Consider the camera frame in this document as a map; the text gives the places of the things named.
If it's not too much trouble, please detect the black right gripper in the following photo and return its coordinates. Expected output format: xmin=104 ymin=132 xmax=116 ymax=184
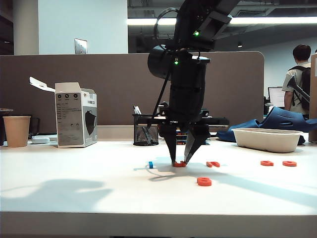
xmin=146 ymin=85 xmax=229 ymax=167

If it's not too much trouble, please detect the black mesh pen holder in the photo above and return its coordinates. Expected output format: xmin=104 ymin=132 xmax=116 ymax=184
xmin=132 ymin=114 xmax=160 ymax=147

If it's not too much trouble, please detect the clear barrel pen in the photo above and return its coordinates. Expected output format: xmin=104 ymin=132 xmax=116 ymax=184
xmin=133 ymin=105 xmax=152 ymax=145

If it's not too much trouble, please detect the beige pulp bowl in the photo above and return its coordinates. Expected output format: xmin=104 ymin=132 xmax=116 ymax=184
xmin=232 ymin=127 xmax=304 ymax=153

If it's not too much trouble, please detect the brown desk partition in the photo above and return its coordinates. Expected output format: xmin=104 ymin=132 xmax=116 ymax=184
xmin=0 ymin=51 xmax=265 ymax=134

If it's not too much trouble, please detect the computer monitor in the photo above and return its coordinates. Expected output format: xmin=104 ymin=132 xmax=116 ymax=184
xmin=267 ymin=86 xmax=286 ymax=109

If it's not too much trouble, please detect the grey face mask box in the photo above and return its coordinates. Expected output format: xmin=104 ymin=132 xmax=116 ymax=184
xmin=29 ymin=76 xmax=98 ymax=149

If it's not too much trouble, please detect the person in beige shirt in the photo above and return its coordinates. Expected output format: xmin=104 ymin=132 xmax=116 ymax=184
xmin=282 ymin=44 xmax=313 ymax=120

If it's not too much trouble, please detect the black backpack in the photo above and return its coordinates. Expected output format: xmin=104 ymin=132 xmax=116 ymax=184
xmin=288 ymin=65 xmax=312 ymax=113

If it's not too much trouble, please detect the brown cardboard box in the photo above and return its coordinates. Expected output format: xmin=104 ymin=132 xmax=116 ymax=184
xmin=308 ymin=53 xmax=317 ymax=144

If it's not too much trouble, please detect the small white case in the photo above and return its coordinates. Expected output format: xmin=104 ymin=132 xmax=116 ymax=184
xmin=31 ymin=136 xmax=51 ymax=145

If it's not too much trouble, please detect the dark glass jar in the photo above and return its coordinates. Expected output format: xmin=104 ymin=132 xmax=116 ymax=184
xmin=28 ymin=117 xmax=41 ymax=140

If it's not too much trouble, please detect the long ceiling light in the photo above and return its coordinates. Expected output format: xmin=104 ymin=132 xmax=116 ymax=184
xmin=126 ymin=16 xmax=317 ymax=26

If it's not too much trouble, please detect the brown paper cup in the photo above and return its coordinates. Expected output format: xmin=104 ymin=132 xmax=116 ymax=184
xmin=2 ymin=116 xmax=32 ymax=148

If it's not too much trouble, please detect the black cup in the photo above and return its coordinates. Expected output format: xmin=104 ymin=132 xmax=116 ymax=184
xmin=0 ymin=107 xmax=13 ymax=146

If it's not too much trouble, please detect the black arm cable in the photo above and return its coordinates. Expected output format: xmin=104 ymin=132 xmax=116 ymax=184
xmin=148 ymin=8 xmax=180 ymax=131

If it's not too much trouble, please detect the metal wall plate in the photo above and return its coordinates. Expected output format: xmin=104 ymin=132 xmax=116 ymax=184
xmin=74 ymin=38 xmax=88 ymax=55

